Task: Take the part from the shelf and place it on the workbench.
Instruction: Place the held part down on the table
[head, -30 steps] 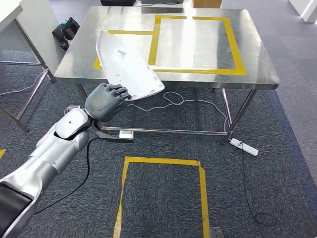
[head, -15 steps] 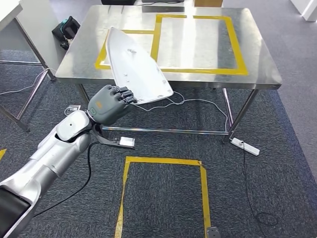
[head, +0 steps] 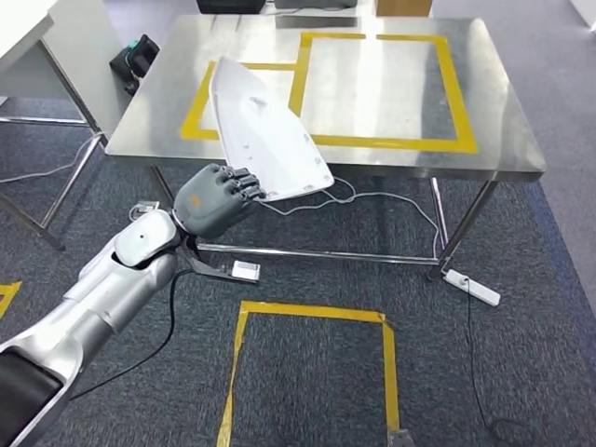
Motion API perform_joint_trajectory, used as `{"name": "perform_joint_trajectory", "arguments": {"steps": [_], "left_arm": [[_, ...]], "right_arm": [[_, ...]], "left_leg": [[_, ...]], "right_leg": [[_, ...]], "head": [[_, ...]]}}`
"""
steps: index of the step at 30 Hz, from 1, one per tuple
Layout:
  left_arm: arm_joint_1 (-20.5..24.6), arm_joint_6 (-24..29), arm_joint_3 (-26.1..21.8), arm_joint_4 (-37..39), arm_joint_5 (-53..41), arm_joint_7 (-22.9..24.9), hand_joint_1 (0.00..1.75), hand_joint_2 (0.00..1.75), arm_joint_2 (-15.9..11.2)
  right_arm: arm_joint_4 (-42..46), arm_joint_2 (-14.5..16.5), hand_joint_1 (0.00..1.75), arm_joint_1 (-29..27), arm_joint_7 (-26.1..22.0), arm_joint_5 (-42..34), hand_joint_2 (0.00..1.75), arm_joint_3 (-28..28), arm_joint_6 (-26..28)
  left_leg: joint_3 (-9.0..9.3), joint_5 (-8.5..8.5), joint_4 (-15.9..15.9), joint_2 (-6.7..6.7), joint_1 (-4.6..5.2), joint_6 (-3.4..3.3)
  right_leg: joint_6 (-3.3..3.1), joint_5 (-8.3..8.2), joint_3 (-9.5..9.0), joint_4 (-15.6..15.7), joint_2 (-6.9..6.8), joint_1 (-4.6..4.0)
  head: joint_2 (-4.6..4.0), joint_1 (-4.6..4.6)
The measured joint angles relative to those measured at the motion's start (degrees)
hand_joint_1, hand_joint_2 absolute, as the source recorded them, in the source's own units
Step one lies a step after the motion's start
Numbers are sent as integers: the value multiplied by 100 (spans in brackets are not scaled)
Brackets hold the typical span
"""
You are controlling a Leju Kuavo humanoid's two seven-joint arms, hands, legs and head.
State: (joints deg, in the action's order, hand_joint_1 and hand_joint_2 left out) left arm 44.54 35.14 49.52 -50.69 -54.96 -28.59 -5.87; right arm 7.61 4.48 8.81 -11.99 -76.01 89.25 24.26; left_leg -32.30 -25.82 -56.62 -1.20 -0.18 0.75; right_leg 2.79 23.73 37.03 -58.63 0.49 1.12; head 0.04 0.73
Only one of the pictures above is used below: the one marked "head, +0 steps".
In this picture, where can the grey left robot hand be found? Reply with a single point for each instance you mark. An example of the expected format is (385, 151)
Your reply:
(210, 200)

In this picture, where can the white plastic body panel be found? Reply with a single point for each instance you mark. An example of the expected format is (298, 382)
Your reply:
(260, 136)

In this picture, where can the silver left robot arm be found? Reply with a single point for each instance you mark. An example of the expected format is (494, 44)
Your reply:
(107, 290)

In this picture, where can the yellow workbench tape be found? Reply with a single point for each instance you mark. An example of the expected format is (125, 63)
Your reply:
(456, 98)

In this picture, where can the steel workbench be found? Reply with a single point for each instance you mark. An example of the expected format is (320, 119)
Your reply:
(493, 123)

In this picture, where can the white floor socket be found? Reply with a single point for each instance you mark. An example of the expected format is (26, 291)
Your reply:
(148, 207)

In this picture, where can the black bag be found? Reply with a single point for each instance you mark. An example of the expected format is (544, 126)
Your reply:
(137, 62)

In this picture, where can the yellow floor tape square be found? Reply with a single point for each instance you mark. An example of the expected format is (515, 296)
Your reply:
(7, 296)
(307, 311)

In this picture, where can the black carrying case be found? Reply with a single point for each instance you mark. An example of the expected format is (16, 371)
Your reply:
(230, 5)

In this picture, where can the grey laptop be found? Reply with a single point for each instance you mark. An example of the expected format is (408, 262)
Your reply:
(316, 3)

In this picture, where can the white desk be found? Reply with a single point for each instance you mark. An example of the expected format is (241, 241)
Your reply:
(23, 24)

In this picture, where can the brown cardboard box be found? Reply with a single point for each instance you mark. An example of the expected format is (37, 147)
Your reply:
(403, 7)

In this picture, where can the white power strip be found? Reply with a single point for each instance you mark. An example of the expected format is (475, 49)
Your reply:
(474, 291)

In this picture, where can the white glossy platform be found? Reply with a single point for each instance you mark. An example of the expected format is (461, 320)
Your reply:
(584, 11)

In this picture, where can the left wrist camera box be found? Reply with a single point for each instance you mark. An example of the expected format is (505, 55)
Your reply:
(245, 270)

